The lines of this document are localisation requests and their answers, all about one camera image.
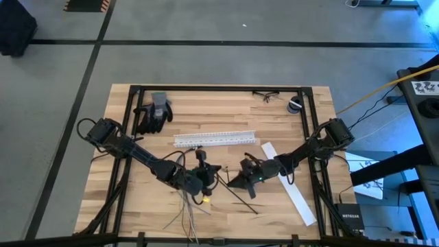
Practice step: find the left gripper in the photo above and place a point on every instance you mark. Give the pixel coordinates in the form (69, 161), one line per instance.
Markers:
(204, 175)

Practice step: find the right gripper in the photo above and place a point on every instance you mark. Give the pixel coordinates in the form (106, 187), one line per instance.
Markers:
(255, 173)

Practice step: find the white raceway cover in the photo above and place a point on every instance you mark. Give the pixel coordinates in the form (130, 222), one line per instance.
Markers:
(298, 202)

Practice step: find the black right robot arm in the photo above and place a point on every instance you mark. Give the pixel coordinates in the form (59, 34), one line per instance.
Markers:
(308, 151)

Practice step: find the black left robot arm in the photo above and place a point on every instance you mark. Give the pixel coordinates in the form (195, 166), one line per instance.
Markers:
(137, 154)

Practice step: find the grey and black work glove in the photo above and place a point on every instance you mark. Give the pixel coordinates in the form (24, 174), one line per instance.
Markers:
(159, 103)

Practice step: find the black safety glasses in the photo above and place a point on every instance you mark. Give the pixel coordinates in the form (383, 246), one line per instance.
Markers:
(266, 97)

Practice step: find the white paper sheet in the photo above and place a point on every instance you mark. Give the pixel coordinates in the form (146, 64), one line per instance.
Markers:
(374, 190)

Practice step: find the black metal beam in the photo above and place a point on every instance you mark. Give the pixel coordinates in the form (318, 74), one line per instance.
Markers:
(384, 168)

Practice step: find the black side table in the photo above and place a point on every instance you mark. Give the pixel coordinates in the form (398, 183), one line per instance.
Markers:
(411, 103)

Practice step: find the white marker tag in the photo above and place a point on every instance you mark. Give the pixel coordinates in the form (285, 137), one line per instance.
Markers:
(425, 88)

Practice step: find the orange black striped mat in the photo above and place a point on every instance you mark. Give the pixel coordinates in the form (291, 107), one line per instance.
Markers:
(85, 5)

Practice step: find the black box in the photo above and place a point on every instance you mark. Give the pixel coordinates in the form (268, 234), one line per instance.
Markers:
(15, 27)

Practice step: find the black metal table frame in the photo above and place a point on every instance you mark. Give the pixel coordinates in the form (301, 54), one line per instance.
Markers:
(219, 88)

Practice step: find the black Netgear network switch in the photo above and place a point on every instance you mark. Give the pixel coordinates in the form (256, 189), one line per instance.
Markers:
(350, 216)

